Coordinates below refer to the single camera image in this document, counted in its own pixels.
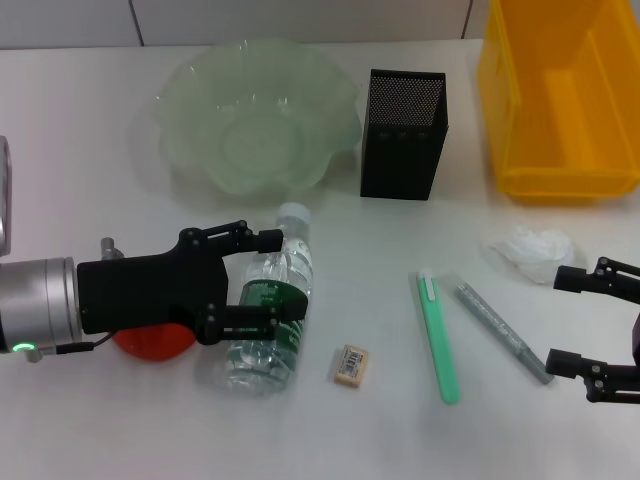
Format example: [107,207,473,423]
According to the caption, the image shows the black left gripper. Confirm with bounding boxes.
[77,219,309,346]

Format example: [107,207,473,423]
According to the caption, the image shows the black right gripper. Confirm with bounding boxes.
[544,257,640,404]

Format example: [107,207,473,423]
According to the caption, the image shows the clear water bottle green label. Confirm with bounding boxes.
[224,202,315,397]

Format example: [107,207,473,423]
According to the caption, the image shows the grey marker pen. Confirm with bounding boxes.
[444,272,556,386]

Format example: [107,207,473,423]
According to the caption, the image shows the white paper ball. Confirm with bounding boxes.
[482,224,576,285]

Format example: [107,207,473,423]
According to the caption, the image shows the beige eraser with barcode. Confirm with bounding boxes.
[333,343,372,387]

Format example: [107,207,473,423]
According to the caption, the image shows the frosted green glass fruit plate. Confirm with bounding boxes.
[149,42,364,204]

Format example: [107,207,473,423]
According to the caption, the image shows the black mesh pen holder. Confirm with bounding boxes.
[359,68,450,201]

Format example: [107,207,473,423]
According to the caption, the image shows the yellow plastic bin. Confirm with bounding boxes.
[477,0,640,207]

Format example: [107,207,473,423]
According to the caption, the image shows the left arm cable with plugs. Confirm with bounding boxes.
[22,237,124,364]

